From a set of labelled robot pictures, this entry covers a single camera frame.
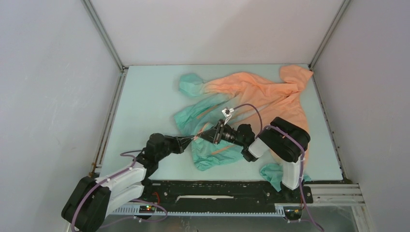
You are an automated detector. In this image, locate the left small circuit board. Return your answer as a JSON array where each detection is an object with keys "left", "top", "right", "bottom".
[{"left": 138, "top": 205, "right": 156, "bottom": 214}]

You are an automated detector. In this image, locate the right corner metal post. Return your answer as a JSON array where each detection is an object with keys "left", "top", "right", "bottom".
[{"left": 309, "top": 0, "right": 352, "bottom": 71}]

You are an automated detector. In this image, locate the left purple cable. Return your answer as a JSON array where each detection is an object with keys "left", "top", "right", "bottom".
[{"left": 70, "top": 149, "right": 169, "bottom": 232}]

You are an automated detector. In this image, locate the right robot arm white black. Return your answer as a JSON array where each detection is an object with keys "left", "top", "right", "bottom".
[{"left": 199, "top": 117, "right": 310, "bottom": 202}]

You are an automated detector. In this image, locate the grey slotted cable duct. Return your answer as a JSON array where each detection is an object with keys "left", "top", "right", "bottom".
[{"left": 110, "top": 204, "right": 285, "bottom": 217}]

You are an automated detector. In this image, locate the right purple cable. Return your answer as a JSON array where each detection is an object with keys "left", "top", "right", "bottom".
[{"left": 232, "top": 103, "right": 325, "bottom": 232}]

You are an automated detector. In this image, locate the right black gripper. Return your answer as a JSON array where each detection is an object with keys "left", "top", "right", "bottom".
[{"left": 198, "top": 119, "right": 247, "bottom": 147}]

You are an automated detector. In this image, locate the right small circuit board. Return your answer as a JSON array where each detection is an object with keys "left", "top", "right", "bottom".
[{"left": 285, "top": 209, "right": 303, "bottom": 215}]

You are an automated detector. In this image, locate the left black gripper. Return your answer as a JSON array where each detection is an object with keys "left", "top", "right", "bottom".
[{"left": 156, "top": 135, "right": 194, "bottom": 161}]

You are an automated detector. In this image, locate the purple cable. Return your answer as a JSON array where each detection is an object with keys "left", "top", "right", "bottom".
[
  {"left": 70, "top": 149, "right": 169, "bottom": 232},
  {"left": 232, "top": 103, "right": 325, "bottom": 232}
]

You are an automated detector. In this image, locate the small circuit board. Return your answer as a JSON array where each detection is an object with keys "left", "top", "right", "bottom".
[
  {"left": 138, "top": 205, "right": 156, "bottom": 214},
  {"left": 285, "top": 209, "right": 303, "bottom": 215}
]

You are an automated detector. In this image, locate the corner metal post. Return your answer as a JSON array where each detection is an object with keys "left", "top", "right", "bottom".
[
  {"left": 81, "top": 0, "right": 126, "bottom": 72},
  {"left": 309, "top": 0, "right": 352, "bottom": 71}
]

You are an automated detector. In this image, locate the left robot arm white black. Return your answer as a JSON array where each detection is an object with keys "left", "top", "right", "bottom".
[{"left": 61, "top": 133, "right": 194, "bottom": 232}]

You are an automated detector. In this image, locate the orange and teal jacket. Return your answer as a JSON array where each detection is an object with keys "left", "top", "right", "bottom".
[{"left": 174, "top": 65, "right": 313, "bottom": 191}]

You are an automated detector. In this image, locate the left corner metal post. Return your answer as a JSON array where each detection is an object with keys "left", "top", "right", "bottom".
[{"left": 81, "top": 0, "right": 126, "bottom": 72}]

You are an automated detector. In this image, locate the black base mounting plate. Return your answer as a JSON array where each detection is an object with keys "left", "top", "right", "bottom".
[{"left": 141, "top": 180, "right": 313, "bottom": 213}]

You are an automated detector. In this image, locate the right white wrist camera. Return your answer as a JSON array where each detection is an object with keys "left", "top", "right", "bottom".
[{"left": 221, "top": 108, "right": 234, "bottom": 125}]

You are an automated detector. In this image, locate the aluminium frame rail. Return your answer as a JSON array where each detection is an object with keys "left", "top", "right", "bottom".
[{"left": 96, "top": 182, "right": 366, "bottom": 207}]

